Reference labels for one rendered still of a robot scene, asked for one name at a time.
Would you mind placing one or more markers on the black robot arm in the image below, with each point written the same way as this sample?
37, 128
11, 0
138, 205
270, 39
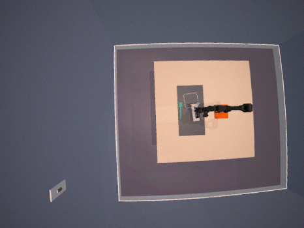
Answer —
227, 108

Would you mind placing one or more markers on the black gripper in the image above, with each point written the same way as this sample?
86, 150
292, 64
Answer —
201, 109

